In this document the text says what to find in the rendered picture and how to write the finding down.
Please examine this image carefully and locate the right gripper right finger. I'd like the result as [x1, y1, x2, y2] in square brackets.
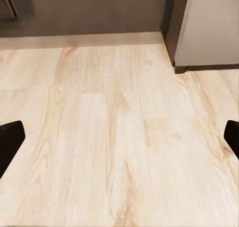
[224, 120, 239, 159]

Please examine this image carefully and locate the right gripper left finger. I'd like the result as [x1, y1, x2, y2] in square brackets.
[0, 120, 25, 179]

